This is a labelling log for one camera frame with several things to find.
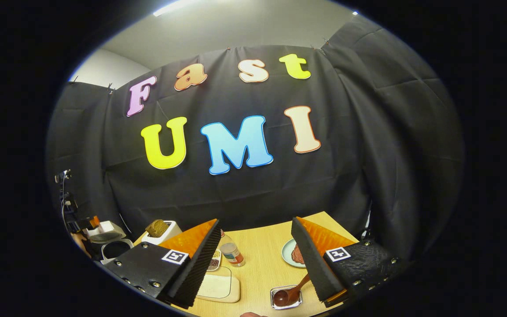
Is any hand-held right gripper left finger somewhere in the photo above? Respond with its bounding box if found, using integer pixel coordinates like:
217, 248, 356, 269
103, 218, 222, 310

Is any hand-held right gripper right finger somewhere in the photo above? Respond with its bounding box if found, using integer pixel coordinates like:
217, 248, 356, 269
291, 216, 408, 308

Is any white rice cooker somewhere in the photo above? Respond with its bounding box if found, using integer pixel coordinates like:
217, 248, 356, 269
84, 220, 134, 265

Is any metal mesh chopstick holder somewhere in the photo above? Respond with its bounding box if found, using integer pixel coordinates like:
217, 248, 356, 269
270, 285, 303, 310

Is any brown wooden spoon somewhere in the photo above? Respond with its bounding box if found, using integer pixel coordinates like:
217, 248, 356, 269
272, 274, 311, 307

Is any clear plastic rice container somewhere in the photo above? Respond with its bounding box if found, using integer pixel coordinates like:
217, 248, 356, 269
196, 265, 241, 303

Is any white divided grain dish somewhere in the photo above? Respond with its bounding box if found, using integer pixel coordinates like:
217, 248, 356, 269
206, 249, 222, 272

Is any pale green plate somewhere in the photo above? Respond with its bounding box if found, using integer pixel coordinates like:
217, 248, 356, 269
281, 238, 307, 268

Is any clear plastic water bottle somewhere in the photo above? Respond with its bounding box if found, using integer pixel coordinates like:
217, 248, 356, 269
218, 230, 246, 268

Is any white toaster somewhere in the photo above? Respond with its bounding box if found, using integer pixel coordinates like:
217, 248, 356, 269
141, 219, 183, 246

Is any brown bread slice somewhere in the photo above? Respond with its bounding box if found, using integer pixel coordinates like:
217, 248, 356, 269
145, 219, 169, 237

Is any black backdrop cloth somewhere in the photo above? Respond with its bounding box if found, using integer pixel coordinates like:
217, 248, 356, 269
46, 15, 464, 265

